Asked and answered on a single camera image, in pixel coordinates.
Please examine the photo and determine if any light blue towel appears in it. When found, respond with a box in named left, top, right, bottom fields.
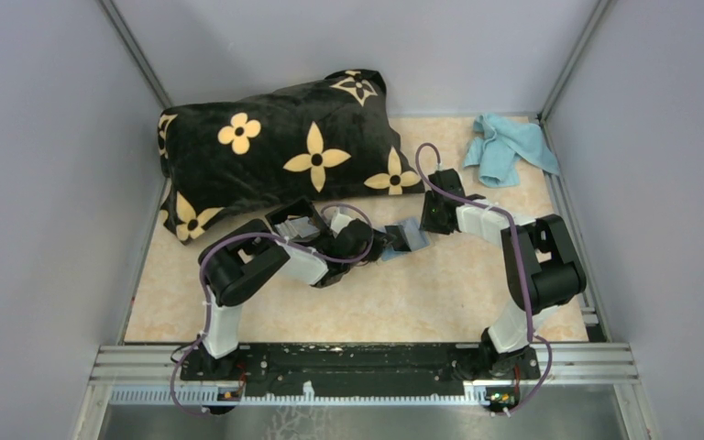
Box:
left=462, top=114, right=560, bottom=188

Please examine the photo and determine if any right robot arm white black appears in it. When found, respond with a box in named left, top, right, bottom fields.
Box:
left=421, top=170, right=587, bottom=378

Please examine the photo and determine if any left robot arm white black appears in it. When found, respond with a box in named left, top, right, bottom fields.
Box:
left=179, top=199, right=402, bottom=380

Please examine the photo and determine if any stack of cards in holder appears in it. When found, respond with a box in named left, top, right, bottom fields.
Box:
left=275, top=216, right=322, bottom=242

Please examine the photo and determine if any black card holder box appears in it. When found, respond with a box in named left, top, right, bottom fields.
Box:
left=265, top=197, right=334, bottom=254

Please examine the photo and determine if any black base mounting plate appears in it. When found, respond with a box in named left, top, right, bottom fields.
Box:
left=180, top=343, right=541, bottom=398

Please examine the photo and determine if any black pillow with cream flowers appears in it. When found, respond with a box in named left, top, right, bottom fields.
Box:
left=157, top=69, right=424, bottom=244

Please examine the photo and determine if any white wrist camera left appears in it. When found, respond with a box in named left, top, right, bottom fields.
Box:
left=330, top=208, right=354, bottom=236

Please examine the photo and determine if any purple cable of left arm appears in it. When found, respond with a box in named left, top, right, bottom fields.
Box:
left=168, top=202, right=374, bottom=417

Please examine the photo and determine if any aluminium frame rail front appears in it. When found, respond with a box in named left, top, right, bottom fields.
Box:
left=90, top=343, right=639, bottom=408

